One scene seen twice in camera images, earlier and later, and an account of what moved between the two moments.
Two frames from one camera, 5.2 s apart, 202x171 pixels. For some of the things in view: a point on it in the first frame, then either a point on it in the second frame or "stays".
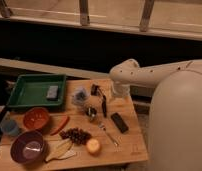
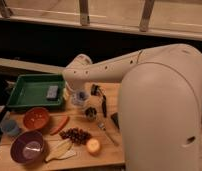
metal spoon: x=101 y=125 stays
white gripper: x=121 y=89 → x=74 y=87
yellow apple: x=93 y=146 stays
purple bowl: x=27 y=147 stays
